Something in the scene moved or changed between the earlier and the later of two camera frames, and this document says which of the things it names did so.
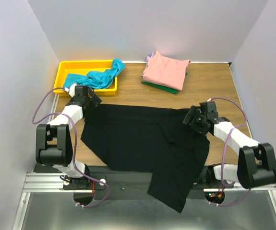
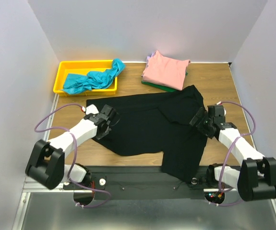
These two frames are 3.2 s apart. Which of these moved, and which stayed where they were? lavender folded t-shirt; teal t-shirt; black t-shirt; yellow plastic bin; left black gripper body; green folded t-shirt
Moved: black t-shirt; left black gripper body
Stayed: yellow plastic bin; green folded t-shirt; teal t-shirt; lavender folded t-shirt
